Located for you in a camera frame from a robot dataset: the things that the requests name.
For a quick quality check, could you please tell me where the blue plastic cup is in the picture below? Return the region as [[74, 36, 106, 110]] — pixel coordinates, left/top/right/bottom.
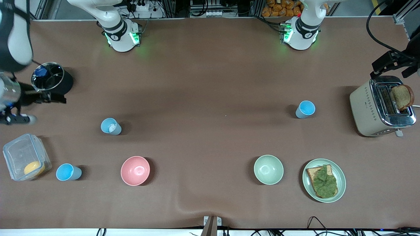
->
[[295, 100, 316, 119], [100, 118, 122, 136], [56, 163, 82, 181]]

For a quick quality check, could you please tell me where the glass lid blue knob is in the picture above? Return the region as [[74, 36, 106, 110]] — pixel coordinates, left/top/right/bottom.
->
[[31, 62, 64, 91]]

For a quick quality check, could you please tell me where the brown bread slice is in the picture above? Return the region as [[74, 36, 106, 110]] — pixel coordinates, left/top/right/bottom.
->
[[390, 84, 415, 111]]

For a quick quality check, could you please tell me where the beige chrome toaster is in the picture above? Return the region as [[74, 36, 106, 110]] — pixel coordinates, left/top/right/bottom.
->
[[349, 76, 417, 137]]

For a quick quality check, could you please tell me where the clear plastic lidded container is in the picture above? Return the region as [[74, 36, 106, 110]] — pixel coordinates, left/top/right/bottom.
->
[[3, 133, 52, 182]]

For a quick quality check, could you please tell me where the yellow round food item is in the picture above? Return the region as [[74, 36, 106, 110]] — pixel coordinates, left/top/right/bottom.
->
[[24, 161, 46, 176]]

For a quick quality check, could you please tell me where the pink bowl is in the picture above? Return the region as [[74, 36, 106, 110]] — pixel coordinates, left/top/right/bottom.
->
[[120, 156, 151, 186]]

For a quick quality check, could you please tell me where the bag of orange snacks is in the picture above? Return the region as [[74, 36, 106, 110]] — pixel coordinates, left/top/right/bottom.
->
[[262, 0, 304, 17]]

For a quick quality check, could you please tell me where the pale green plate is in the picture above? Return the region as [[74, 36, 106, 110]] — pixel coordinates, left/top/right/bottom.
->
[[302, 159, 347, 203]]

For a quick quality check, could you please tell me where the toast slice under lettuce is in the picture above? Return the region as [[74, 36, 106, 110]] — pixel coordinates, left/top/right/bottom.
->
[[306, 165, 338, 199]]

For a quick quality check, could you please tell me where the green lettuce leaf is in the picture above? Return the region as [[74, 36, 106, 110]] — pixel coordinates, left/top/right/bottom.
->
[[311, 165, 338, 198]]

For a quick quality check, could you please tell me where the pale green bowl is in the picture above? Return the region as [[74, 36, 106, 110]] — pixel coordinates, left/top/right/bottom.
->
[[254, 155, 284, 185]]

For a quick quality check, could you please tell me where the black saucepan blue handle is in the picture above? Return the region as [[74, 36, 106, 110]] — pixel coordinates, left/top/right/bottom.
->
[[31, 62, 74, 97]]

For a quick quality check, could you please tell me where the aluminium frame profile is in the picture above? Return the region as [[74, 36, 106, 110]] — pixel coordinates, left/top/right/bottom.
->
[[392, 0, 420, 25], [163, 0, 178, 17], [30, 0, 50, 21], [250, 0, 263, 17]]

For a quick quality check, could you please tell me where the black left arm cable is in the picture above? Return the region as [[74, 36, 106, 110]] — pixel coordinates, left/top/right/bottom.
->
[[365, 0, 414, 61]]

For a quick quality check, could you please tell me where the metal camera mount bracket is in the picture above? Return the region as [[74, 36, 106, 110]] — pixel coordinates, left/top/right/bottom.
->
[[201, 216, 222, 236]]

